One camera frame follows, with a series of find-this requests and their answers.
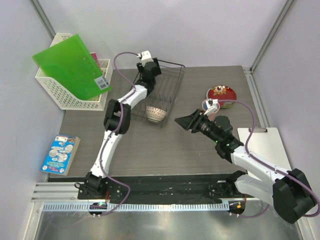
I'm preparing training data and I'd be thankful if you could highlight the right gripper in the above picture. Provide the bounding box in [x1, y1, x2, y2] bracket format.
[175, 109, 222, 144]

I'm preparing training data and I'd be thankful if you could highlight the blue plastic cup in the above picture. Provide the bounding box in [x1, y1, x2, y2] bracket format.
[202, 100, 211, 111]

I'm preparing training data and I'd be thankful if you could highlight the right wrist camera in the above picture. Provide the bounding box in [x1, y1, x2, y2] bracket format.
[203, 98, 219, 116]

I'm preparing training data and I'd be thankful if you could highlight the red floral plate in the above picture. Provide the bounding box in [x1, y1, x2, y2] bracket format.
[206, 85, 237, 108]

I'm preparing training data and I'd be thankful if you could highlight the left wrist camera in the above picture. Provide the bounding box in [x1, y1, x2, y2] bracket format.
[137, 50, 154, 66]

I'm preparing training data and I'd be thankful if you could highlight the patterned ceramic bowl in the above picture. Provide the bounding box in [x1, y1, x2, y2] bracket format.
[145, 106, 167, 123]

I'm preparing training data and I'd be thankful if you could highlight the blue booklet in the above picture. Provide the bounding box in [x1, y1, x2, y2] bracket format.
[40, 135, 81, 176]

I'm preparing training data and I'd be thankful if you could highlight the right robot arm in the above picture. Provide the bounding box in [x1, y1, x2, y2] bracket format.
[174, 109, 320, 224]

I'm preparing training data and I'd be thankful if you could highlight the white cable duct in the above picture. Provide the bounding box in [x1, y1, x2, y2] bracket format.
[42, 201, 230, 212]

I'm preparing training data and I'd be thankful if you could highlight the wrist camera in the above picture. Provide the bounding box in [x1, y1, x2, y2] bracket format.
[137, 50, 154, 66]
[203, 98, 219, 116]

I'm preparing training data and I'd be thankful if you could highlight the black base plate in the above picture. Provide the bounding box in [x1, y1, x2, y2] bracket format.
[74, 174, 244, 205]

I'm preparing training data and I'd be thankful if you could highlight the white clipboard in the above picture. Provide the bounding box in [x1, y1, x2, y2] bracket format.
[233, 127, 292, 184]

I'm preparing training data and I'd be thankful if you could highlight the green plastic file folder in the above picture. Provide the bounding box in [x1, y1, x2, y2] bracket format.
[32, 34, 111, 101]

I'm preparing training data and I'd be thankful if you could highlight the wire dish rack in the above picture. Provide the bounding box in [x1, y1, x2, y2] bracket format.
[131, 59, 186, 127]

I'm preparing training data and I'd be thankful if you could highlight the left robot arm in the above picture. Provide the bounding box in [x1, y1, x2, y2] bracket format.
[78, 57, 162, 200]

